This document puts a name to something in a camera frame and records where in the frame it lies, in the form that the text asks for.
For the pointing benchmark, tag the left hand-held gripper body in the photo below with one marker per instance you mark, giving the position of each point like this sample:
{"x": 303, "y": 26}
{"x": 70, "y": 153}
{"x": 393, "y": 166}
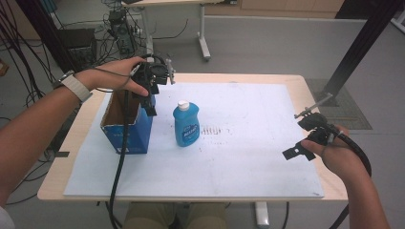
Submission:
{"x": 152, "y": 73}

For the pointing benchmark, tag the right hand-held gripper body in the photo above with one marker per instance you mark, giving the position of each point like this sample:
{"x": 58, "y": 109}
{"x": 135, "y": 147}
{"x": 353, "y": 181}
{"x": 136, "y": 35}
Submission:
{"x": 315, "y": 124}

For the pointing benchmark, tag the blue cardboard box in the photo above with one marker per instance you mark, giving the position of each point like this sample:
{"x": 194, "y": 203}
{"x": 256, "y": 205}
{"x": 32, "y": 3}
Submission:
{"x": 133, "y": 133}

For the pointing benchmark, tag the blue dish soap bottle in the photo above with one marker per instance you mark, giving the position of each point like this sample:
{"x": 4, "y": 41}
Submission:
{"x": 186, "y": 125}

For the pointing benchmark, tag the person's right hand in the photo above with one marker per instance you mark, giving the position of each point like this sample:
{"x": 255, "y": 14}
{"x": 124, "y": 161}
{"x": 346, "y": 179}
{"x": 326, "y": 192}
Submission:
{"x": 337, "y": 157}

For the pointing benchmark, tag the person's left hand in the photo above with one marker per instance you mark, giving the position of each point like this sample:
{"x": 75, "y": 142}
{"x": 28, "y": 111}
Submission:
{"x": 110, "y": 76}

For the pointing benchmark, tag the dark floor grate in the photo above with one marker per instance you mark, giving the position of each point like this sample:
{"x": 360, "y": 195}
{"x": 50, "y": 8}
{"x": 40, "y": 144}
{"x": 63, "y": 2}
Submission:
{"x": 347, "y": 111}

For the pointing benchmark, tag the black equipment on stand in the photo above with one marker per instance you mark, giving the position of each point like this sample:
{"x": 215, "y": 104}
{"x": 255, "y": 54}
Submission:
{"x": 121, "y": 31}

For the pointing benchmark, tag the white table mat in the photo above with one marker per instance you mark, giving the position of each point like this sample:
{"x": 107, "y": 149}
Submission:
{"x": 242, "y": 159}

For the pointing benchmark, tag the white-legged background desk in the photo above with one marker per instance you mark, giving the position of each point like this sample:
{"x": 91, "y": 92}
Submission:
{"x": 203, "y": 41}

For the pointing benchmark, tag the white table leg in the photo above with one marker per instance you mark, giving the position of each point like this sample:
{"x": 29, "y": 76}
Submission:
{"x": 261, "y": 214}

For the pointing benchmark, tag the black computer tower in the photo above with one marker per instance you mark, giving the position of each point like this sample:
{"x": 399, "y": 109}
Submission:
{"x": 78, "y": 47}

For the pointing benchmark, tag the black tape strip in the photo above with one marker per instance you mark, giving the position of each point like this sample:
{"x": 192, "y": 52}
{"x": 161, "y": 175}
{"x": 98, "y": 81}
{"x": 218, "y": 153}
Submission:
{"x": 62, "y": 154}

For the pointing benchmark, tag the person's legs in khaki pants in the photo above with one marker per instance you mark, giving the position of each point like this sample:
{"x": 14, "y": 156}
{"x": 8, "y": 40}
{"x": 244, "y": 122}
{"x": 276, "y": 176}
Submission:
{"x": 143, "y": 218}

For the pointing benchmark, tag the black metal post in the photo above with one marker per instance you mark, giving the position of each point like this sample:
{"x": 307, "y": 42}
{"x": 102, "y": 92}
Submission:
{"x": 359, "y": 44}

